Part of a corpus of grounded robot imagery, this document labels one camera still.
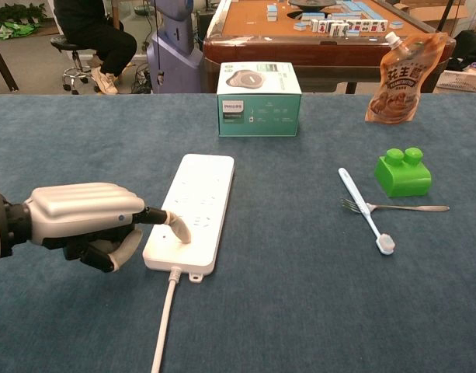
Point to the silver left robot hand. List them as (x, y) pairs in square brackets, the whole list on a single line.
[(82, 211)]

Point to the white power strip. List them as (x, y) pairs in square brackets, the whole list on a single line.
[(206, 175)]

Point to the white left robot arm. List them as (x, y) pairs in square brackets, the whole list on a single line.
[(6, 225)]

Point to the purple robot base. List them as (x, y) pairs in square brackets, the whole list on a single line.
[(175, 54)]

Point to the blue table cloth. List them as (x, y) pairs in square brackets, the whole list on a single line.
[(67, 311)]

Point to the black slanted table leg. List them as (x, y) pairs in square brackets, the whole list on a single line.
[(4, 64)]

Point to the black round stool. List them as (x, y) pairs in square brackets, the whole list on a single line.
[(67, 43)]

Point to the person in black clothes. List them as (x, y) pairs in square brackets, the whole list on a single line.
[(105, 42)]

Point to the green bags pile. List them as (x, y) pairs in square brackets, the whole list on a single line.
[(10, 30)]

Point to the teal Philips product box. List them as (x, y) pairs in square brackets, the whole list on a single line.
[(261, 114)]

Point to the green potted plants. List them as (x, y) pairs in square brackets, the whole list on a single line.
[(16, 12)]

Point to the brown mahjong table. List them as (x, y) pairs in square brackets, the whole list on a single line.
[(245, 27)]

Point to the stacked blue mahjong tiles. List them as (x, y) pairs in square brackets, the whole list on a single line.
[(272, 12)]

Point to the white and blue toothbrush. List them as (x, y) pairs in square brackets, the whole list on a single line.
[(363, 208)]

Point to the single blue mahjong tile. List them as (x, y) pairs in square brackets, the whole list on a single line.
[(299, 26), (396, 25)]

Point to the black round table centre dial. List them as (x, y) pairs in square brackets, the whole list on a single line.
[(311, 3)]

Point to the green toy building block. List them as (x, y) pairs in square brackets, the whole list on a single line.
[(402, 180)]

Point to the row of upright mahjong tiles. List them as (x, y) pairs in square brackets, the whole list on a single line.
[(350, 27)]

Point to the silver metal fork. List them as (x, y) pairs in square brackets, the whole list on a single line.
[(408, 208)]

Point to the orange peanut butter pouch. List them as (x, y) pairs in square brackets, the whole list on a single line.
[(400, 85)]

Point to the white plastic basket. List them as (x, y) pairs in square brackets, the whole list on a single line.
[(461, 81)]

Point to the black bag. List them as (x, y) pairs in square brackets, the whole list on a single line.
[(470, 46)]

